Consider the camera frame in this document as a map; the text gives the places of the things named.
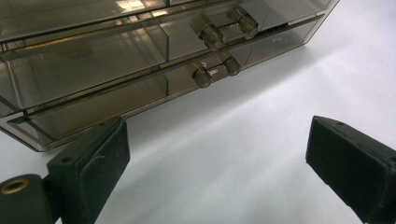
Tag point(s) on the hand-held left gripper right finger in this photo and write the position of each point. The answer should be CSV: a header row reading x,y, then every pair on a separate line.
x,y
358,165

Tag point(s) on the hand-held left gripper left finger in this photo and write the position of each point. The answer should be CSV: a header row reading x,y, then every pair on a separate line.
x,y
90,168

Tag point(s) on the transparent brown drawer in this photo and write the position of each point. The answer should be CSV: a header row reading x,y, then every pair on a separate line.
x,y
109,109
62,15
77,71

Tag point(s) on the transparent brown drawer cabinet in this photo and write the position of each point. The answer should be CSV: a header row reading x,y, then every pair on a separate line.
x,y
323,12

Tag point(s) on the white table mat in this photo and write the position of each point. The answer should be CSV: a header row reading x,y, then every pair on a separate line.
x,y
249,140

